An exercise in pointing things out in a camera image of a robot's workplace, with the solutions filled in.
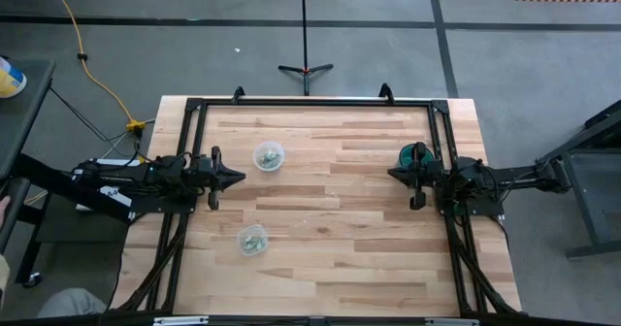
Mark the yellow blue white container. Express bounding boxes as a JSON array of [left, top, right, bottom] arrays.
[[0, 56, 28, 99]]

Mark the black tripod stand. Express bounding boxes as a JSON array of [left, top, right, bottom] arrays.
[[278, 0, 335, 97]]

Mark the black stand frame with caster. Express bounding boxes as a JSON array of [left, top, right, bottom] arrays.
[[0, 152, 140, 289]]

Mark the silver metal bracket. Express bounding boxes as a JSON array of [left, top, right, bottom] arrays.
[[424, 317, 480, 326], [152, 315, 211, 326]]

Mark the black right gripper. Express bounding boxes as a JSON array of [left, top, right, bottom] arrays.
[[387, 142, 443, 212]]

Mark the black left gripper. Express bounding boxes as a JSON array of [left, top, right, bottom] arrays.
[[191, 146, 247, 212]]

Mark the teal mug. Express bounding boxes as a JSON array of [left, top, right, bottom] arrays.
[[398, 142, 436, 171]]

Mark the thin black floor cable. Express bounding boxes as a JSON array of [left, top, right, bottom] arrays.
[[48, 86, 143, 147]]

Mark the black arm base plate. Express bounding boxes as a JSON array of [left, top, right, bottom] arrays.
[[128, 194, 199, 216], [435, 178, 507, 219]]

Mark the black side table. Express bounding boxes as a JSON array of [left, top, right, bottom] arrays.
[[0, 57, 57, 181]]

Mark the dark grey metal cart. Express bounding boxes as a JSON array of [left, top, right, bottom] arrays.
[[534, 100, 621, 260]]

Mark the yellow extension cable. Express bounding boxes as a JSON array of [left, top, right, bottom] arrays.
[[43, 0, 147, 134]]

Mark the person's grey trouser leg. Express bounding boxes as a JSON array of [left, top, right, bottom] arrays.
[[37, 287, 109, 320]]

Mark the black aluminium table frame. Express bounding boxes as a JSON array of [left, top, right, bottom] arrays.
[[112, 82, 524, 317]]

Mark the clear plastic cup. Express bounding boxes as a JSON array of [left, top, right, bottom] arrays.
[[236, 223, 270, 257], [252, 141, 286, 174]]

